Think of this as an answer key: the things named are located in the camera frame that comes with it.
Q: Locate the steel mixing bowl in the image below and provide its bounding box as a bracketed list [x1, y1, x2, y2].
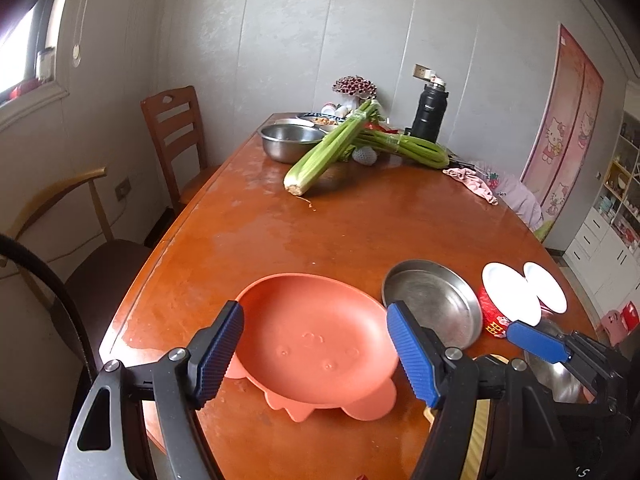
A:
[524, 350, 584, 403]

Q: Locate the red noodle bowl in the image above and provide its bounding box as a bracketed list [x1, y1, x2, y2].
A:
[478, 262, 542, 338]
[523, 261, 567, 314]

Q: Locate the steel pan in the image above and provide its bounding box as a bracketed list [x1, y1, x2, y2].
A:
[382, 259, 483, 350]

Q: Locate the yellow shell-shaped plate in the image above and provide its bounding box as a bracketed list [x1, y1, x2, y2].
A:
[422, 352, 511, 480]

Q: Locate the orange pig-shaped plate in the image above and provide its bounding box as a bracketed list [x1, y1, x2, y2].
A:
[226, 273, 398, 422]

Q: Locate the pink child stool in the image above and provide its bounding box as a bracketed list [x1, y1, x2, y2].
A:
[600, 301, 639, 347]

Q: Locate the white shelf cabinet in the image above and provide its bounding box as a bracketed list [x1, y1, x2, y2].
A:
[563, 113, 639, 318]

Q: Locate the lilac child's garment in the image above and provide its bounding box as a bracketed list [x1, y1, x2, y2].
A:
[472, 160, 544, 232]

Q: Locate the pink cloth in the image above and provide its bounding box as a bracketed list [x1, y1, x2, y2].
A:
[442, 168, 498, 206]

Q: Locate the white foam-net fruit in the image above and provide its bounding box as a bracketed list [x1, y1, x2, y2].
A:
[352, 145, 378, 167]

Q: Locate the celery bunch rear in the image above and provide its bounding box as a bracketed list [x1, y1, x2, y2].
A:
[356, 129, 449, 169]

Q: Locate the celery bunch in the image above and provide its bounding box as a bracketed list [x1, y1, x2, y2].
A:
[283, 99, 381, 196]
[356, 129, 449, 169]

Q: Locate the celery bunch front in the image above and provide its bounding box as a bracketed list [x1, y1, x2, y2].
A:
[283, 99, 381, 196]

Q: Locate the hello kitty pink curtain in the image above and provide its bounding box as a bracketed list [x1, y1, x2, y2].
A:
[522, 26, 604, 226]

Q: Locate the black thermos bottle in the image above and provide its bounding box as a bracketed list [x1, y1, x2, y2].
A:
[410, 64, 449, 143]

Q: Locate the steel bowl at back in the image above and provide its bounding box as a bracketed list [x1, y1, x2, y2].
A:
[260, 124, 324, 165]

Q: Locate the brown wooden slat chair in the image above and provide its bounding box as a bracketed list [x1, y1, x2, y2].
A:
[140, 86, 218, 214]

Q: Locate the black cable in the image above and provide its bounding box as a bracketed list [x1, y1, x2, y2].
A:
[0, 233, 99, 380]

